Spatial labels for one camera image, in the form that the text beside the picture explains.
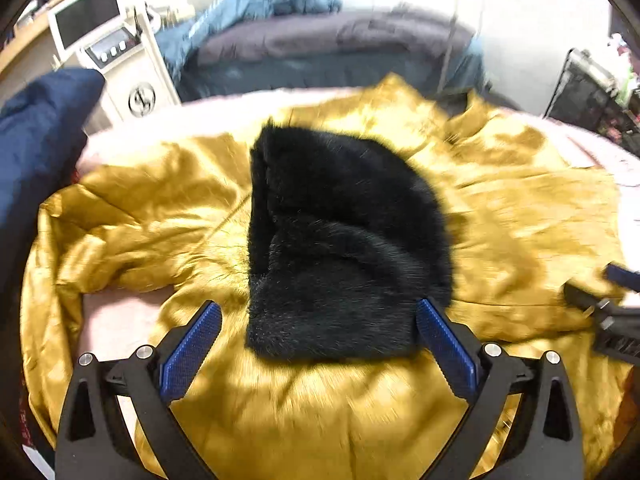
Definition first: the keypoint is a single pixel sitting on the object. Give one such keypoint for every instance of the bed with dark grey cover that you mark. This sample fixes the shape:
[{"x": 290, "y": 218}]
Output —
[{"x": 300, "y": 40}]

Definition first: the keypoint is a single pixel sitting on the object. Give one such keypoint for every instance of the blue quilt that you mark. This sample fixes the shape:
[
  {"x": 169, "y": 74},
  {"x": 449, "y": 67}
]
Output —
[{"x": 225, "y": 10}]

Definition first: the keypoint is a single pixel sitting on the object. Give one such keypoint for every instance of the grey blanket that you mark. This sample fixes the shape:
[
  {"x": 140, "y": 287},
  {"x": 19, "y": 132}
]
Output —
[{"x": 400, "y": 27}]

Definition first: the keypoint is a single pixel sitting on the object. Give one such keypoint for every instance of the gold jacket with black lining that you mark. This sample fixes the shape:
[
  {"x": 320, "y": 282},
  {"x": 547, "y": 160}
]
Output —
[{"x": 150, "y": 195}]

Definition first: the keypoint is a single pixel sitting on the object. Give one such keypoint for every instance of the wooden shelf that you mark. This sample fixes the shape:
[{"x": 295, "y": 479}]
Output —
[{"x": 20, "y": 55}]

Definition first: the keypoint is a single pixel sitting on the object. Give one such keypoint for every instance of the white plastic bottle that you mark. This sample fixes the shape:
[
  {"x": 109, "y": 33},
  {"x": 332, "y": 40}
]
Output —
[{"x": 620, "y": 55}]

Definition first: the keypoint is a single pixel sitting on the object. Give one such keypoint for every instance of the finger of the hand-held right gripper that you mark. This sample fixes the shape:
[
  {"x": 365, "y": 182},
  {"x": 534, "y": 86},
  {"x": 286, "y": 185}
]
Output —
[
  {"x": 625, "y": 277},
  {"x": 595, "y": 310}
]

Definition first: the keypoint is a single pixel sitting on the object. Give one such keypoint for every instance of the navy blue jacket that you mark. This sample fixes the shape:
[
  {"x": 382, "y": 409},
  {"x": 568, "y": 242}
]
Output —
[{"x": 35, "y": 135}]

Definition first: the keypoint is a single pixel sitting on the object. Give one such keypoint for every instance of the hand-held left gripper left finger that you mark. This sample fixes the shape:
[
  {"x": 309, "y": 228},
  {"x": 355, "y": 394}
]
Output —
[{"x": 192, "y": 345}]

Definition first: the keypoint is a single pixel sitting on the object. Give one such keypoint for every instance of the pink polka dot blanket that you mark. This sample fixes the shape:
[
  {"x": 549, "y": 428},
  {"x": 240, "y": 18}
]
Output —
[{"x": 115, "y": 320}]

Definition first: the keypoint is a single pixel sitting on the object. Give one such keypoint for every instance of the white machine with screen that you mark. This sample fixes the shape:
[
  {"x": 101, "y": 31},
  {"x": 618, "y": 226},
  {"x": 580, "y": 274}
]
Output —
[{"x": 85, "y": 15}]

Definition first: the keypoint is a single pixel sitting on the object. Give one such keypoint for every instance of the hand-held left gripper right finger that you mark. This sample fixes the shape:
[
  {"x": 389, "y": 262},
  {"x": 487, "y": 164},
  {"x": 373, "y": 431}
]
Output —
[{"x": 447, "y": 350}]

